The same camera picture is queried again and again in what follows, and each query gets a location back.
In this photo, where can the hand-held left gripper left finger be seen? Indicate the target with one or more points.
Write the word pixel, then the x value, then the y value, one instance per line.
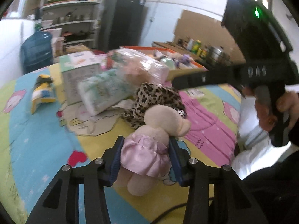
pixel 115 161

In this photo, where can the person's dark clothing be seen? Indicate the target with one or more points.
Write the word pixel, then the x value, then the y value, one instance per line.
pixel 275 191

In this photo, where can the cardboard sheet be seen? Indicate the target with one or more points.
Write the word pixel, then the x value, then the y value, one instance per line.
pixel 205 25

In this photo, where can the person's right hand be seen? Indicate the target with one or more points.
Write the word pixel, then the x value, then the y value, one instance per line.
pixel 292 105

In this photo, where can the steel pot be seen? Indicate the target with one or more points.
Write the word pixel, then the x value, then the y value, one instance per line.
pixel 218 54

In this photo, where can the white green carton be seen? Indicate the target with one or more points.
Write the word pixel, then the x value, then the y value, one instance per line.
pixel 74 70

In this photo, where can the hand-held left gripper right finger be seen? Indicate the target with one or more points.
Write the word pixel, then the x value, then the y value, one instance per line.
pixel 175 161

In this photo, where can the dark sauce bottle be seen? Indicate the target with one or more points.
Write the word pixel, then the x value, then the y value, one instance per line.
pixel 181 42

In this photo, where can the floral pack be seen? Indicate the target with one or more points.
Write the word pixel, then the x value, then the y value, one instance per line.
pixel 140 64

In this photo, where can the orange cardboard box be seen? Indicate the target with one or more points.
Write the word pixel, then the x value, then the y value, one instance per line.
pixel 186 68

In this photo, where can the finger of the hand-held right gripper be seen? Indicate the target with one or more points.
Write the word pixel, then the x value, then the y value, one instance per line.
pixel 210 79

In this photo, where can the plush bear pink dress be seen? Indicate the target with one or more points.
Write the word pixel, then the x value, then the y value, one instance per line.
pixel 161 121

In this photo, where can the white plastic bottle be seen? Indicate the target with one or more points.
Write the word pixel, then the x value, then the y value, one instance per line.
pixel 190 43

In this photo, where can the white cloth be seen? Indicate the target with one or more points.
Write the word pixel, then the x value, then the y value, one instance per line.
pixel 252 149

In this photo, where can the green yellow bottle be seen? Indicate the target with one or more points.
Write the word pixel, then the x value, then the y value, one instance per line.
pixel 197 46

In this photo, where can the cartoon printed tablecloth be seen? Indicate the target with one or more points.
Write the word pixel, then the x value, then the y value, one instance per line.
pixel 205 121

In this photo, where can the plush bear purple dress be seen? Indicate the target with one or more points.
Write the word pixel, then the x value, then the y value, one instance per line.
pixel 185 58

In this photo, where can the dark oil bottle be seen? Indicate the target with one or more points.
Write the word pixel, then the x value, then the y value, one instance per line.
pixel 205 52

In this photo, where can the black water pump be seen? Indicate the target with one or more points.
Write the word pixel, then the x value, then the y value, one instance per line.
pixel 37 16

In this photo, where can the green printed tissue pack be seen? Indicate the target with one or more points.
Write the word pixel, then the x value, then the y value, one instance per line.
pixel 105 91

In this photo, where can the white metal shelf rack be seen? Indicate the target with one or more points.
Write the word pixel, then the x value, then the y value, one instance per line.
pixel 70 2

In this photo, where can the wall socket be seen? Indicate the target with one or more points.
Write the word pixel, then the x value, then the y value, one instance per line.
pixel 151 19

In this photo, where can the blue water jug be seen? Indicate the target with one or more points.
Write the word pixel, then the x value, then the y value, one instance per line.
pixel 36 51

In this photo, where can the dark grey refrigerator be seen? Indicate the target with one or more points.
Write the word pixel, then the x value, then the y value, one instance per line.
pixel 121 21

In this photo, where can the leopard print cloth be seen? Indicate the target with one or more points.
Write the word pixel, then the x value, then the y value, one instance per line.
pixel 151 95

